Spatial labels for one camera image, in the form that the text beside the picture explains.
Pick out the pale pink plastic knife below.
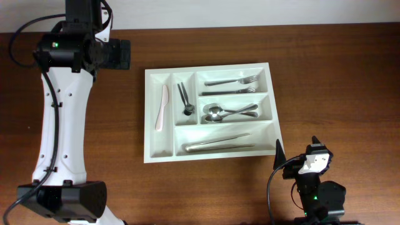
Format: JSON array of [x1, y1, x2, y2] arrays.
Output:
[[155, 85, 169, 131]]

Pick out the long steel tongs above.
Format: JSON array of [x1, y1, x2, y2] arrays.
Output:
[[182, 133, 255, 153]]

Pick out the steel fork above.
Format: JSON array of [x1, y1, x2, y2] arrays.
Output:
[[201, 87, 256, 96], [204, 75, 260, 86]]

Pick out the steel spoon tray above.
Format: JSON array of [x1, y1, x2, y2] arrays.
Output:
[[203, 103, 258, 118]]

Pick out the small dark metal tongs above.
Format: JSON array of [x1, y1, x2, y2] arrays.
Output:
[[177, 82, 194, 116]]

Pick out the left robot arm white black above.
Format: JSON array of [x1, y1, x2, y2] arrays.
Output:
[[16, 1, 131, 224]]

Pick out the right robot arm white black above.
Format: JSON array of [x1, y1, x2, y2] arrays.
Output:
[[272, 136, 346, 224]]

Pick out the white plastic cutlery tray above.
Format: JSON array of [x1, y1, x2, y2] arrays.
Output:
[[144, 62, 283, 163]]

